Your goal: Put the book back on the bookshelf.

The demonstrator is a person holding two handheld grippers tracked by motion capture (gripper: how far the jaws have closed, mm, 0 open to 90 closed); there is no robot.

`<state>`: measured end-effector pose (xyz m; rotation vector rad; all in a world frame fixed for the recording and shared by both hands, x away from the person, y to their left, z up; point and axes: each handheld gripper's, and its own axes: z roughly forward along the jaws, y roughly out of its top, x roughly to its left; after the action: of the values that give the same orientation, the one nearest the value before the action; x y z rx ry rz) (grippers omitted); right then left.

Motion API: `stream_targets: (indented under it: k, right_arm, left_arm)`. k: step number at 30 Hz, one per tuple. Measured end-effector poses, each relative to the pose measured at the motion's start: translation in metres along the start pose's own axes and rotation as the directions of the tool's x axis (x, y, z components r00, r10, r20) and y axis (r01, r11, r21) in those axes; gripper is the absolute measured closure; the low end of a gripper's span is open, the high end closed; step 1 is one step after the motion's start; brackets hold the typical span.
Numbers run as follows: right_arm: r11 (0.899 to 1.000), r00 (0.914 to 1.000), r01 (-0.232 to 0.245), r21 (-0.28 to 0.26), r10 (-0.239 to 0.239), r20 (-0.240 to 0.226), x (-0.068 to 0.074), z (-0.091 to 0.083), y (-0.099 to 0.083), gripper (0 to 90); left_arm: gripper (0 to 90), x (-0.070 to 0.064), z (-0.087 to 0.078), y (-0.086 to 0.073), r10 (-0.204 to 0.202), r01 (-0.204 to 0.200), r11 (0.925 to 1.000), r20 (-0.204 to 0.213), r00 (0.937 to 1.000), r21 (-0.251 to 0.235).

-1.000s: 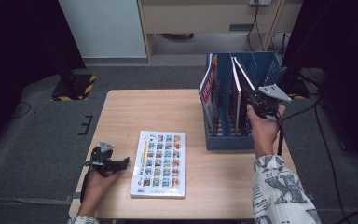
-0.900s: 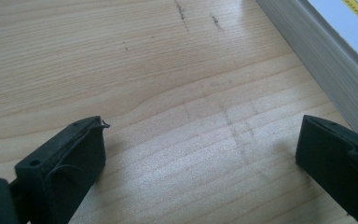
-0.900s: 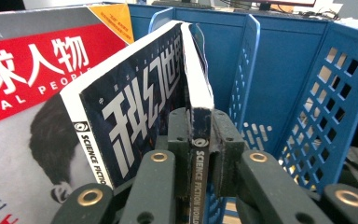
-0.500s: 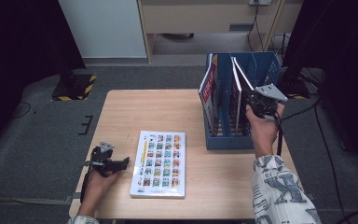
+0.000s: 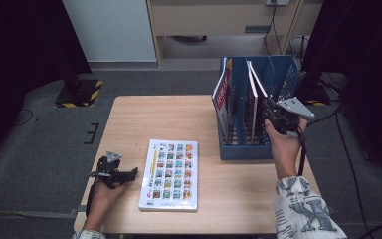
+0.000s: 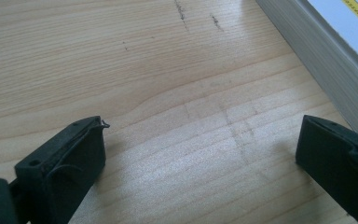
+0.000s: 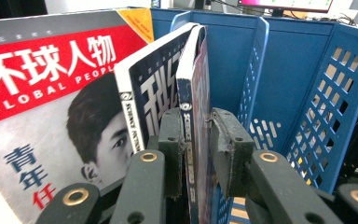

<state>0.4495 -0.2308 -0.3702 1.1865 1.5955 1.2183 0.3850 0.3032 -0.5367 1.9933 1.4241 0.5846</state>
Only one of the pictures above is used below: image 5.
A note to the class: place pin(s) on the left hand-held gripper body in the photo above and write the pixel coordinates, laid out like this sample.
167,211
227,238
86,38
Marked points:
109,171

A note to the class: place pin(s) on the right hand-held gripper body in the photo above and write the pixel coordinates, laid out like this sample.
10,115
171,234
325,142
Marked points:
285,119

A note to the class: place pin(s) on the purple magazine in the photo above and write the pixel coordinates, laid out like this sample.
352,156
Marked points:
252,109

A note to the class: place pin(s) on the red and white book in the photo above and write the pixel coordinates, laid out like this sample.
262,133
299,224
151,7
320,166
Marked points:
224,96

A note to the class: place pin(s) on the blue file rack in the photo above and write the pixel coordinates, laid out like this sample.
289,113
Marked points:
242,151

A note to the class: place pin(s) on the person's left hand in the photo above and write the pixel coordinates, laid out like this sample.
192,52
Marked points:
104,199

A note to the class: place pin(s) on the person's right hand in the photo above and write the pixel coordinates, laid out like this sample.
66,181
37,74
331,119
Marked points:
285,152

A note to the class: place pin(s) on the black stand base hazard stripes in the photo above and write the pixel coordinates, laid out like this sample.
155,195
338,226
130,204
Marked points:
319,94
79,93

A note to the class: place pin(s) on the grey tape piece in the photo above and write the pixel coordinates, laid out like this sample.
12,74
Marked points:
84,208

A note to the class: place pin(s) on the black curtain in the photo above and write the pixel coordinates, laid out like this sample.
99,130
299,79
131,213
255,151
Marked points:
20,40
371,49

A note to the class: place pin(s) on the white panel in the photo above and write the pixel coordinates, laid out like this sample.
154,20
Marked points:
109,30

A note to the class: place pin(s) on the white wall socket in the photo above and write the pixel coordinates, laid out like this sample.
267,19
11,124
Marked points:
277,2

